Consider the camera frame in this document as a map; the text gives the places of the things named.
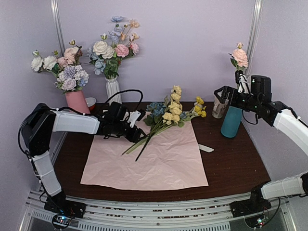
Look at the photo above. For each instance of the blue hydrangea stem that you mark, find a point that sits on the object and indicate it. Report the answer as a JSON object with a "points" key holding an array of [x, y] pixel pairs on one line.
{"points": [[155, 121]]}

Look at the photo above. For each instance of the aluminium post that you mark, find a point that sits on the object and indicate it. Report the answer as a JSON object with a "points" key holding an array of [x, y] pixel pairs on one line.
{"points": [[57, 22], [253, 35]]}

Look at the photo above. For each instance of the cream yellow rose stem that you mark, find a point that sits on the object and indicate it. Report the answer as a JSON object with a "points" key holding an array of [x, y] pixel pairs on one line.
{"points": [[171, 116]]}

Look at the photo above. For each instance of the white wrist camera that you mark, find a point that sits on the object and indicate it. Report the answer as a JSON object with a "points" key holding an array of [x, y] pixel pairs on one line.
{"points": [[136, 116], [241, 81]]}

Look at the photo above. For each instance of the round status board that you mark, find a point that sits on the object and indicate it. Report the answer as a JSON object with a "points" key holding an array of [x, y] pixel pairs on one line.
{"points": [[259, 220], [60, 221]]}

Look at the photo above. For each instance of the cream printed ribbon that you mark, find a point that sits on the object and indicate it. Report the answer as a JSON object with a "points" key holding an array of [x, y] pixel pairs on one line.
{"points": [[205, 148]]}

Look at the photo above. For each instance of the white ribbed vase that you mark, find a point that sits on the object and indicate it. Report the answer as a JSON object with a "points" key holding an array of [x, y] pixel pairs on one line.
{"points": [[112, 87]]}

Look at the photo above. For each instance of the pastel flowers in white vase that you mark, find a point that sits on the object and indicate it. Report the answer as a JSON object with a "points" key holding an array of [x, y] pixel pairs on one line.
{"points": [[107, 54]]}

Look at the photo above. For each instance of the left round status board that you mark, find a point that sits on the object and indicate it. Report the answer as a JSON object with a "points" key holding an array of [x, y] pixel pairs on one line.
{"points": [[60, 221]]}

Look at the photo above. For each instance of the left aluminium post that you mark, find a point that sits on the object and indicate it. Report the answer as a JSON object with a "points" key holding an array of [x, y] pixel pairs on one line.
{"points": [[57, 22]]}

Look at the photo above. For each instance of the cream floral mug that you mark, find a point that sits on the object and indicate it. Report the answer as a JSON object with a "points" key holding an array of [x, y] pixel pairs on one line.
{"points": [[219, 108]]}

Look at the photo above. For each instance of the red white bowl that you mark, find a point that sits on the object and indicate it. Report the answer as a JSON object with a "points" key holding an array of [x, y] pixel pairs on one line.
{"points": [[91, 103]]}

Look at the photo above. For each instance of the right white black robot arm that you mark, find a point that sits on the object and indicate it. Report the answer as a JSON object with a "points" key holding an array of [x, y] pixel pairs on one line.
{"points": [[279, 135]]}

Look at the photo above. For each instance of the aluminium rail base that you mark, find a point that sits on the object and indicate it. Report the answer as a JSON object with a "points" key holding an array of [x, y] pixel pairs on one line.
{"points": [[196, 215]]}

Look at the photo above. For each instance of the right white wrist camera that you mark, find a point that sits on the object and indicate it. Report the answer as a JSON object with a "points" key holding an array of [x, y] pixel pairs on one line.
{"points": [[241, 81]]}

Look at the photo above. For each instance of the pink vase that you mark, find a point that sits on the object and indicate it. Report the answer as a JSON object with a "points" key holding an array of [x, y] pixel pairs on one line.
{"points": [[76, 100]]}

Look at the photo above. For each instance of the pink peony stem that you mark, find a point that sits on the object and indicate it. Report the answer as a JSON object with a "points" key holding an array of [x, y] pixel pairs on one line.
{"points": [[239, 60]]}

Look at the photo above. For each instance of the right round status board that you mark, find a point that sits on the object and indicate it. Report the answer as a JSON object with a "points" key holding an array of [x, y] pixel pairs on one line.
{"points": [[259, 220]]}

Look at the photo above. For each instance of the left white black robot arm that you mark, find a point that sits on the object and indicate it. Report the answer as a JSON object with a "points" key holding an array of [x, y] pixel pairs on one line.
{"points": [[36, 132]]}

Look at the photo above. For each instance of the pink wrapping paper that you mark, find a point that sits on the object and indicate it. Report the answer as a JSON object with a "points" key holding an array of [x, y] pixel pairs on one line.
{"points": [[170, 161]]}

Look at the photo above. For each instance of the right aluminium post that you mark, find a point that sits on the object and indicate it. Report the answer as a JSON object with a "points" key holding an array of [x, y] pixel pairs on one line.
{"points": [[253, 35]]}

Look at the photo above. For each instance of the pastel flowers in pink vase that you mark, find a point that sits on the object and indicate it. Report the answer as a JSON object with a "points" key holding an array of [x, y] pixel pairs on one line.
{"points": [[68, 71]]}

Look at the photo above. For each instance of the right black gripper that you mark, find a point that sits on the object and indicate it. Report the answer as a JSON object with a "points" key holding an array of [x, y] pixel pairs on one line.
{"points": [[226, 94]]}

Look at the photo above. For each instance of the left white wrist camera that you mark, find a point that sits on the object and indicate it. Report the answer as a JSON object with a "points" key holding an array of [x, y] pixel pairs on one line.
{"points": [[136, 116]]}

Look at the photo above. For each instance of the teal vase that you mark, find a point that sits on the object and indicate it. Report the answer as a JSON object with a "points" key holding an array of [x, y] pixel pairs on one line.
{"points": [[231, 122]]}

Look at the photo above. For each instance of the small yellow flower stem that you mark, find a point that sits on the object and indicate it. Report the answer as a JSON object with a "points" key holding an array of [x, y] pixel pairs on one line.
{"points": [[198, 110]]}

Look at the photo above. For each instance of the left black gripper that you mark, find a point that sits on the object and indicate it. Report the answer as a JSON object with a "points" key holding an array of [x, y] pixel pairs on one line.
{"points": [[134, 136]]}

